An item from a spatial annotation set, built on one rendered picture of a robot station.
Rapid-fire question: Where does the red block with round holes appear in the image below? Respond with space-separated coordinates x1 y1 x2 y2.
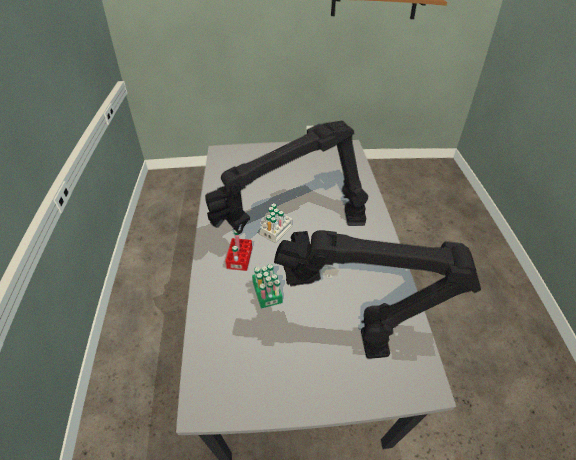
225 238 252 271

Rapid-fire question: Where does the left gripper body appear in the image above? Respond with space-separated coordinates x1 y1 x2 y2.
284 266 321 286

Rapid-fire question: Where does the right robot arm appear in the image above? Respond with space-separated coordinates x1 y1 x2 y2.
205 120 368 228

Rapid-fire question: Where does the green tube rack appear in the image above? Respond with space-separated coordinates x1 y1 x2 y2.
252 274 283 308

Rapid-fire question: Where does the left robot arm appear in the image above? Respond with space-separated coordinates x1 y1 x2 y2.
274 230 481 359

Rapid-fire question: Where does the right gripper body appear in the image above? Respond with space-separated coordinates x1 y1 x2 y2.
226 204 250 227

